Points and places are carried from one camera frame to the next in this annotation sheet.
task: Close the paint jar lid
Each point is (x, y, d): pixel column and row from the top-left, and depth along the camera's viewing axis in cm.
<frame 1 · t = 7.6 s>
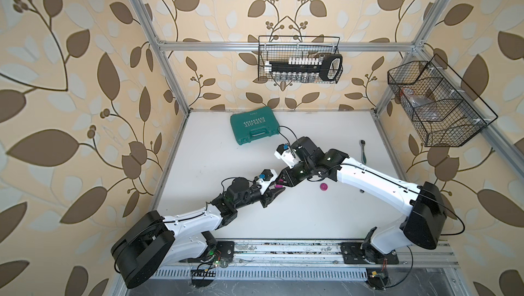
left hand: (278, 181, 77), fingers open
right hand: (278, 180, 76), fingers closed
magenta jar lid: (323, 186, 93), on the table
green plastic tool case: (254, 124, 110), point 6 cm above the table

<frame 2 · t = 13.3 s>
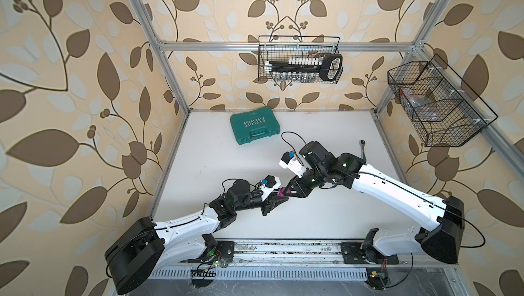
left hand: (282, 191, 74), fingers open
right hand: (286, 190, 71), fingers open
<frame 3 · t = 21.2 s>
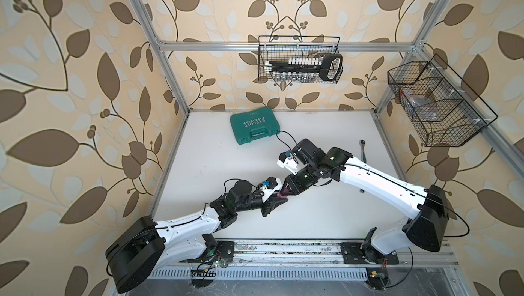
left hand: (283, 193, 74), fingers open
right hand: (284, 191, 73), fingers open
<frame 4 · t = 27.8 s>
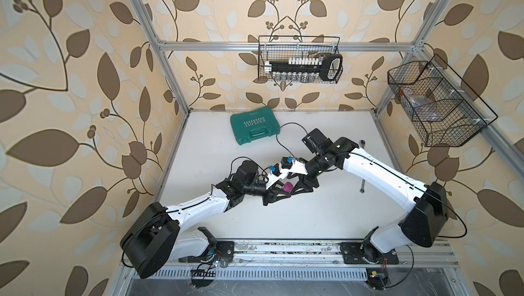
left hand: (286, 189, 75), fingers open
right hand: (291, 181, 75), fingers open
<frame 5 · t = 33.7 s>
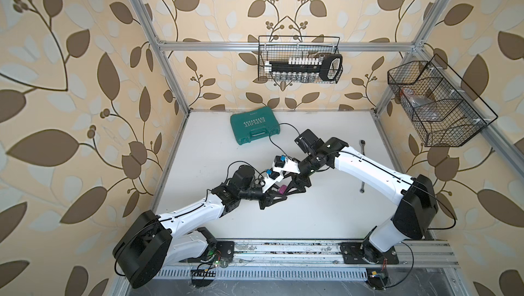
left hand: (281, 191, 75), fingers open
right hand: (284, 182, 76), fingers open
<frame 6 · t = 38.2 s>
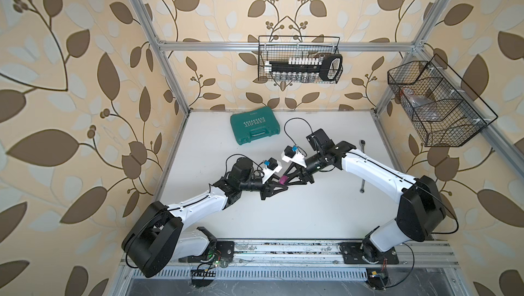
left hand: (282, 182, 76), fingers open
right hand: (286, 177, 77), fingers open
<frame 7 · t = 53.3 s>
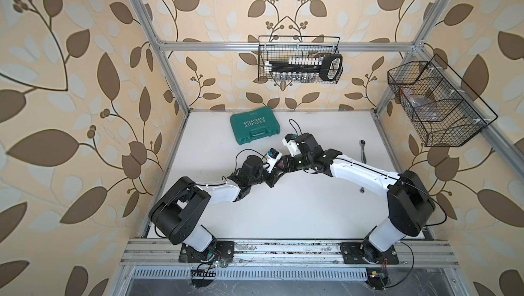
left hand: (281, 167, 86), fingers open
right hand: (279, 164, 85), fingers open
